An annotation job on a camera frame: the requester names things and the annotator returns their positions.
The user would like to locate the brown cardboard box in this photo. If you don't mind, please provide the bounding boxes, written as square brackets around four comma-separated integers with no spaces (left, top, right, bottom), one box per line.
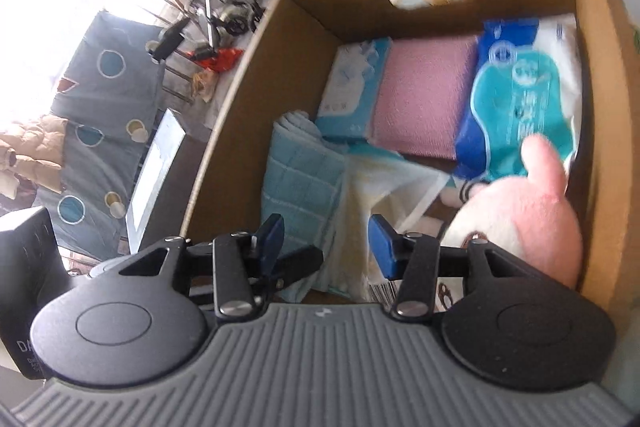
[177,0,640,338]

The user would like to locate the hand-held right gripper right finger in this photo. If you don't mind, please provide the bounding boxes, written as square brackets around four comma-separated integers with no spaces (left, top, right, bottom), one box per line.
[369,214,547,322]

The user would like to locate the folded wheelchair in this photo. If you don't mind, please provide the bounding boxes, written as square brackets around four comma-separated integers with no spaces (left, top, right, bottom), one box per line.
[157,0,266,58]

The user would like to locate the light blue tissue box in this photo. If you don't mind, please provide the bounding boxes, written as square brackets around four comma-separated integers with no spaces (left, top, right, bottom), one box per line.
[315,37,393,142]

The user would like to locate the grey quilt with circles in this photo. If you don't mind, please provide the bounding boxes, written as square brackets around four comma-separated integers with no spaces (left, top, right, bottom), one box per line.
[50,9,168,248]

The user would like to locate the pink towel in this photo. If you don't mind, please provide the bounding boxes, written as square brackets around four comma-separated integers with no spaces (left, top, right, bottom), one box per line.
[372,34,481,160]

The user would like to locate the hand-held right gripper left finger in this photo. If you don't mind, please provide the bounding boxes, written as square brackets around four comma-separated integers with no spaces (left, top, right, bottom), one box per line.
[116,213,286,321]

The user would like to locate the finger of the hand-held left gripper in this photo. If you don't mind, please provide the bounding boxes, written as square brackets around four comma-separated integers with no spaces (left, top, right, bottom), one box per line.
[252,245,324,295]

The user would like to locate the blue white tissue pack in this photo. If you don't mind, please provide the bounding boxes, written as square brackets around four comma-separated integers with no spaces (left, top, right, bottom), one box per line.
[452,13,583,182]

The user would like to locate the clear yellowish plastic packet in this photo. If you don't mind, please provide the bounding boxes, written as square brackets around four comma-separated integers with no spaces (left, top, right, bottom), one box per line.
[320,147,451,303]

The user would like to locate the beige cloth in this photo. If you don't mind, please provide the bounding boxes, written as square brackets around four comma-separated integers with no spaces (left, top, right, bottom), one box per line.
[192,72,218,100]

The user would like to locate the tan down jacket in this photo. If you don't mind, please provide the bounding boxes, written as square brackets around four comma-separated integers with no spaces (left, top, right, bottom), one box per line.
[0,114,68,198]

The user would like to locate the pink plush toy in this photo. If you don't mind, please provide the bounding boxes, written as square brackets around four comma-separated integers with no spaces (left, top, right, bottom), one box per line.
[440,133,585,290]

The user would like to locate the teal towel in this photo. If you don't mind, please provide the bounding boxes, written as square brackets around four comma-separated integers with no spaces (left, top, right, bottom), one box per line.
[261,111,351,298]

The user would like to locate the red crumpled bag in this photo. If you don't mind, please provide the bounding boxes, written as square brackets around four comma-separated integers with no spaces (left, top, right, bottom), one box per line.
[200,47,246,72]

